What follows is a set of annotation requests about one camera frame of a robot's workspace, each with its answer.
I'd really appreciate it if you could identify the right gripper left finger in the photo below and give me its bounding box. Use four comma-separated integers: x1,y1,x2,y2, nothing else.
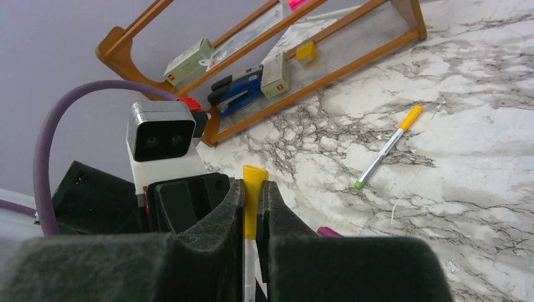
1,180,245,301

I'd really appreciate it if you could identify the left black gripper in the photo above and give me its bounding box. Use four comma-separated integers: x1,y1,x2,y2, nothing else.
52,161,230,235

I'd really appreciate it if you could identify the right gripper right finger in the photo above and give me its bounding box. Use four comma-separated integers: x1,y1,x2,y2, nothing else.
256,181,453,301

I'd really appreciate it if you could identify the purple pen cap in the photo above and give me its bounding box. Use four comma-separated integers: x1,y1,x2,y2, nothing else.
317,226,343,237

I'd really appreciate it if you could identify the yellow pen cap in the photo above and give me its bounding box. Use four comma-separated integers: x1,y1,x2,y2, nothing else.
243,165,269,240

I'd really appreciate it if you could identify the white pen yellow end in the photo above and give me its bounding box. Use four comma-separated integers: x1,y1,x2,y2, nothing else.
244,239,266,302

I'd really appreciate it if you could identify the green white box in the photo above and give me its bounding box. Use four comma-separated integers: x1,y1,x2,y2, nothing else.
164,38,215,86
261,52,290,98

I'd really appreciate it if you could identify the wooden rack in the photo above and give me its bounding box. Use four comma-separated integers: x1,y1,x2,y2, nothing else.
95,1,428,147

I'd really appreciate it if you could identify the small yellow block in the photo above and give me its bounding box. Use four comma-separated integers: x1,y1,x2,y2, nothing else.
295,40,317,65

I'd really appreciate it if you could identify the pink tool on rack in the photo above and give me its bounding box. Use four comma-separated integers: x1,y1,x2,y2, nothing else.
288,0,307,11

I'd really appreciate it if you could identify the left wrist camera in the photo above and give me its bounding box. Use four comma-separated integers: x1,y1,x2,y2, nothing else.
126,101,210,208

